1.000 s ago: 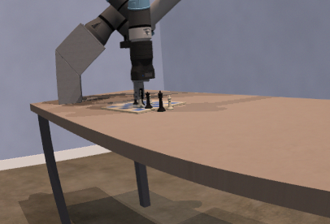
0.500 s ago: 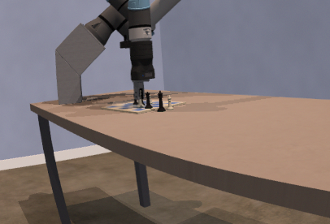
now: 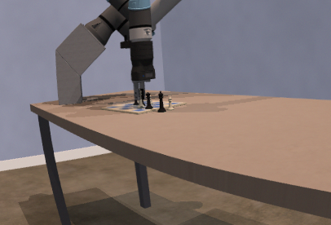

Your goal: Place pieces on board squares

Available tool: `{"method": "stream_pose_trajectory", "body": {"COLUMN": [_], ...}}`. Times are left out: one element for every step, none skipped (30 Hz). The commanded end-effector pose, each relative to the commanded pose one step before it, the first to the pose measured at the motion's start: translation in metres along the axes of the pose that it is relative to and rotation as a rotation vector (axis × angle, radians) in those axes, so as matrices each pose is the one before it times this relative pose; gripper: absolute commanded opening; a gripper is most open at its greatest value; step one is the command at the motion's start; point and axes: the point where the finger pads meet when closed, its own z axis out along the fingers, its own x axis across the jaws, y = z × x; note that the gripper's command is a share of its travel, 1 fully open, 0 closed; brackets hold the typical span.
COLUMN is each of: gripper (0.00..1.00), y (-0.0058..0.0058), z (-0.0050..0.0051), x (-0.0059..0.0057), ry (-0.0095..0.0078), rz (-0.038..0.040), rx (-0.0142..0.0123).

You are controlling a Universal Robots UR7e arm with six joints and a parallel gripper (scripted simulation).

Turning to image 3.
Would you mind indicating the blue and cream chessboard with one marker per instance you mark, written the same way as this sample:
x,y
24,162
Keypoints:
x,y
130,108

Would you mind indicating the white bishop chess piece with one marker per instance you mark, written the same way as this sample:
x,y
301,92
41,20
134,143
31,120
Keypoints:
x,y
170,104

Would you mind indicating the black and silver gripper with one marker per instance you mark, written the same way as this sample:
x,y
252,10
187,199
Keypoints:
x,y
141,49

